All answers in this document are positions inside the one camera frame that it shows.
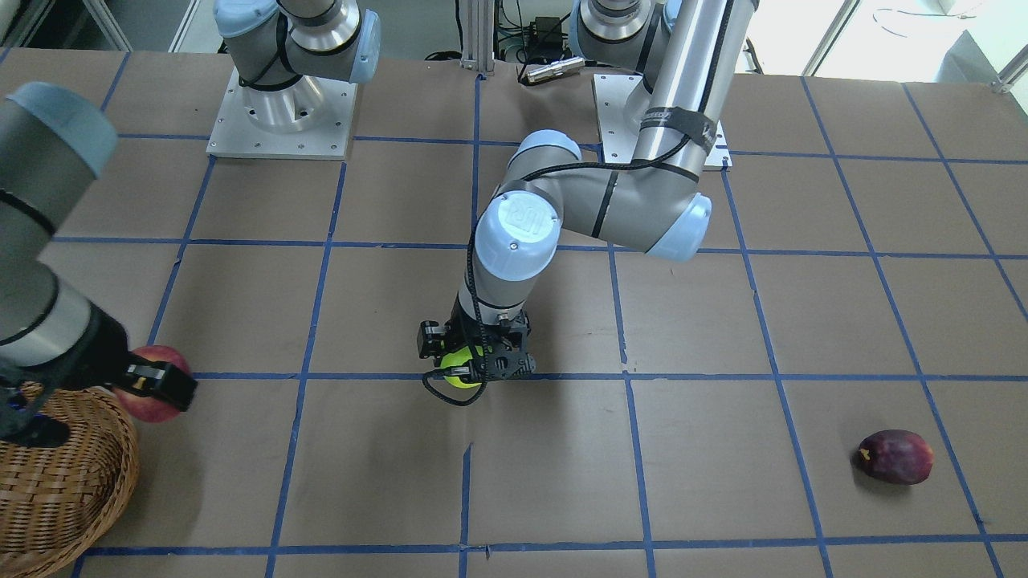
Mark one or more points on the green apple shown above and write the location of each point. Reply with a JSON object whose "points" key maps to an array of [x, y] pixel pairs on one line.
{"points": [[460, 370]]}

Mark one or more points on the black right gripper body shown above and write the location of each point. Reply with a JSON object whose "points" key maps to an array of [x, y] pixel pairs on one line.
{"points": [[98, 352]]}

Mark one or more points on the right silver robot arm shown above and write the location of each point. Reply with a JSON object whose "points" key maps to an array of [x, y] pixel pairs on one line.
{"points": [[297, 64]]}

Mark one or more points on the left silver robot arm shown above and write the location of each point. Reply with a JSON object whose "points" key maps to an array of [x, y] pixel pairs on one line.
{"points": [[684, 53]]}

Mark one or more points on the dark red apple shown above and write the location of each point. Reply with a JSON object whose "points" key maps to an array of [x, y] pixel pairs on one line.
{"points": [[896, 457]]}

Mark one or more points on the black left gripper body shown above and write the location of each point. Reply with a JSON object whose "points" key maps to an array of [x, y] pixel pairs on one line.
{"points": [[431, 339]]}

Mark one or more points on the red yellow apple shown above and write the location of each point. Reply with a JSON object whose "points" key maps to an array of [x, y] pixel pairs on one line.
{"points": [[152, 353]]}

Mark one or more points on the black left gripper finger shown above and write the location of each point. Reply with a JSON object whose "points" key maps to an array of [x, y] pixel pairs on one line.
{"points": [[501, 365], [435, 340]]}

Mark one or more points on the aluminium frame post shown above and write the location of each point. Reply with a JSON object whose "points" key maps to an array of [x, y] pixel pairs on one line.
{"points": [[477, 32]]}

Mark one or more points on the woven wicker basket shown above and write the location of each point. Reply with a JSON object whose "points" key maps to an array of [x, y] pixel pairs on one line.
{"points": [[56, 503]]}

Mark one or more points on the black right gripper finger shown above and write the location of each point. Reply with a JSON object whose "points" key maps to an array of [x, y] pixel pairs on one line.
{"points": [[158, 387]]}

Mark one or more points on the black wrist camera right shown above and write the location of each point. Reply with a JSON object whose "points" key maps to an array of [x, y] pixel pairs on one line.
{"points": [[22, 420]]}

